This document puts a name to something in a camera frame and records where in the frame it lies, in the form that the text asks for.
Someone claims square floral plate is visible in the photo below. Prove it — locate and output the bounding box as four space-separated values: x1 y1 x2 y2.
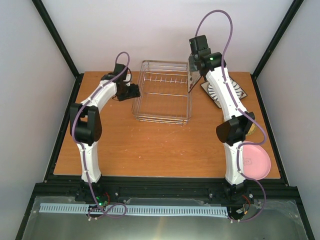
187 54 201 93

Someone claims wire metal dish rack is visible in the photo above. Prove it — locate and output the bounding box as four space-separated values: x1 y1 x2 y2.
132 60 192 125

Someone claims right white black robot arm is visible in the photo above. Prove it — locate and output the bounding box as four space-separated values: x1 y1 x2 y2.
188 50 255 186

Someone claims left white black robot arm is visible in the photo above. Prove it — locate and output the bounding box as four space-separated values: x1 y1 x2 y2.
69 73 141 202

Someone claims round striped white plate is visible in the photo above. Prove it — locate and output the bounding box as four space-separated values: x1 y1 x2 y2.
207 81 245 102

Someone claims round woven bamboo plate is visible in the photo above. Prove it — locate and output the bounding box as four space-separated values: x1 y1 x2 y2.
246 123 258 136

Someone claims left circuit board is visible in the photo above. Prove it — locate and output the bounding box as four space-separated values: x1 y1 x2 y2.
95 192 111 207

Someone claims circuit board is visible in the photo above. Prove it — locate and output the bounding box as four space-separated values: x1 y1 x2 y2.
95 192 111 207
236 195 251 216

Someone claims pink round plate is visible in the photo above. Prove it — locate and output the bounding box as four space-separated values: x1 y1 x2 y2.
239 141 271 180

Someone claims right circuit board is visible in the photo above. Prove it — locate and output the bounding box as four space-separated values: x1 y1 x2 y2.
236 195 251 216

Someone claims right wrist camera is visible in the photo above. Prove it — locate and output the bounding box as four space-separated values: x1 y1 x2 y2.
189 35 209 55

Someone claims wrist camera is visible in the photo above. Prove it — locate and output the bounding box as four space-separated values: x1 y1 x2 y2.
189 35 209 55
113 63 132 85

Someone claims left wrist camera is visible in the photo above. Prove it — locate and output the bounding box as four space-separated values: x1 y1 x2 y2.
113 63 132 85

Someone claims left black frame post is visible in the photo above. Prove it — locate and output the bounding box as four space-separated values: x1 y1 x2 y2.
31 0 81 80

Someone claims black frame post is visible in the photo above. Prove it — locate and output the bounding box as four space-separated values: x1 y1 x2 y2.
31 0 81 80
251 0 304 81

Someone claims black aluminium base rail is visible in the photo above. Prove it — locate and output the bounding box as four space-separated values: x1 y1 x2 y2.
34 174 300 205

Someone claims right black frame post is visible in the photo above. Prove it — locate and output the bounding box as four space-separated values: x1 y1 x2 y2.
251 0 304 81

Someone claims grey slotted cable duct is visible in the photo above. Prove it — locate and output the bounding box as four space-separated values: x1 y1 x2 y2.
38 203 228 218

